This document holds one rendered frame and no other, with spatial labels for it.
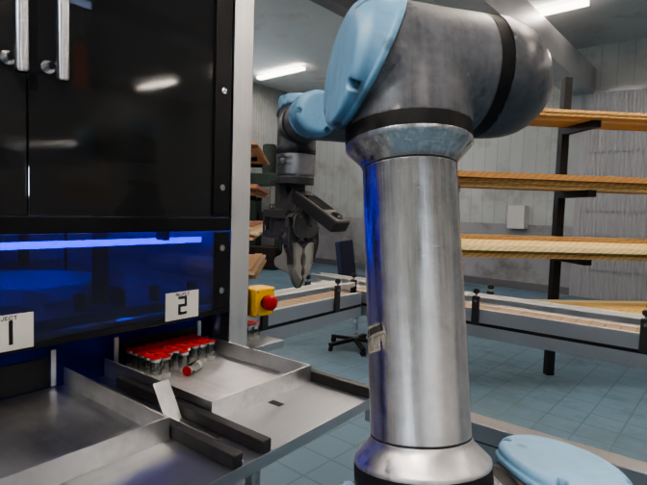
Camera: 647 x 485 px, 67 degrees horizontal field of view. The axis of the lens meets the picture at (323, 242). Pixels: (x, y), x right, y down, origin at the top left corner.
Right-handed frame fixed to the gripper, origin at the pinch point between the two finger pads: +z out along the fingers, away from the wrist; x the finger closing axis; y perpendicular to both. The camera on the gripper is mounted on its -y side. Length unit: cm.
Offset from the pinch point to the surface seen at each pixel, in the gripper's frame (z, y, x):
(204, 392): 21.4, 12.5, 12.7
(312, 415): 21.6, -9.1, 6.6
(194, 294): 5.7, 27.4, 4.0
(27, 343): 9.8, 27.4, 37.7
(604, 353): 23, -41, -82
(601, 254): 10, -8, -307
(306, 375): 20.0, 1.6, -4.6
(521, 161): -108, 188, -790
